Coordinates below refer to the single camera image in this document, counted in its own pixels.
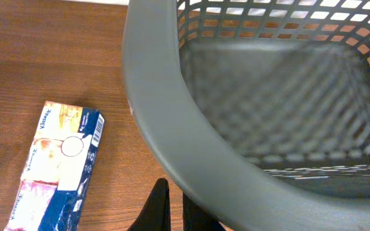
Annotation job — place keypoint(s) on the Kleenex tissue multipack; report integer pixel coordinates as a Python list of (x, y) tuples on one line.
[(56, 175)]

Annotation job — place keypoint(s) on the grey plastic mesh basket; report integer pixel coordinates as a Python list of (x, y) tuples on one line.
[(258, 110)]

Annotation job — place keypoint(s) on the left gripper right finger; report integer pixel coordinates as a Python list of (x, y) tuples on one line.
[(196, 219)]

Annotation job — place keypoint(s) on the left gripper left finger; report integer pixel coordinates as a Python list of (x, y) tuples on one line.
[(155, 214)]

